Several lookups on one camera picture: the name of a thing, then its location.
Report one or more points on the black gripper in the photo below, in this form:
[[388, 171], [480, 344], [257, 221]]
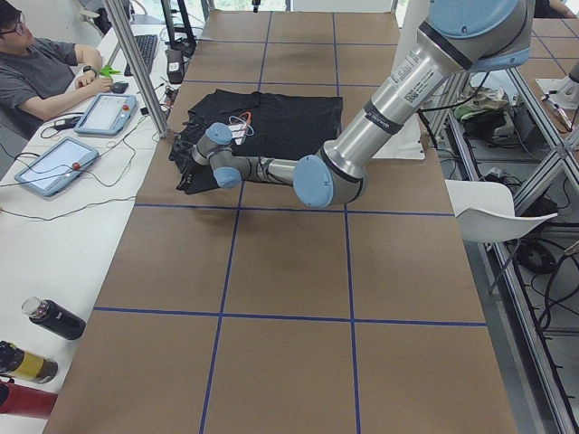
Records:
[[185, 156]]

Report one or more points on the black graphic t-shirt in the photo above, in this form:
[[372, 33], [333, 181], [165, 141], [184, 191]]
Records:
[[284, 127]]

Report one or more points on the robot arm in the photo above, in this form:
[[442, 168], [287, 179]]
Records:
[[455, 36]]

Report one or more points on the far teach pendant tablet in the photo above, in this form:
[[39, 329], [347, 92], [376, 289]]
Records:
[[107, 115]]

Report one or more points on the teach pendant tablet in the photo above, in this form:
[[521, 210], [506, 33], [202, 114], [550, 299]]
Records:
[[55, 169], [107, 115]]

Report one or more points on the black computer mouse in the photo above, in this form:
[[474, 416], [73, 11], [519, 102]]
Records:
[[119, 87]]

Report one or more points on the near teach pendant tablet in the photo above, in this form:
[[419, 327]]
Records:
[[55, 169]]

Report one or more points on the black keyboard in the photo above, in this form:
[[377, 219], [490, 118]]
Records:
[[147, 46]]

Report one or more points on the seated person grey shirt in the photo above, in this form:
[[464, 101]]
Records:
[[41, 78]]

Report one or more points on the black water bottle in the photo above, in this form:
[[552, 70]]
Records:
[[54, 318]]

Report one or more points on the yellow black bottle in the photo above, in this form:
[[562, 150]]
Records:
[[21, 364]]

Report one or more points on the red bottle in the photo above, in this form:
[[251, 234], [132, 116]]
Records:
[[19, 400]]

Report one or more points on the white plastic chair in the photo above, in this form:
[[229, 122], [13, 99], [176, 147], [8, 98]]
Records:
[[485, 212]]

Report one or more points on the aluminium frame post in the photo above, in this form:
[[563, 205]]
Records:
[[127, 43]]

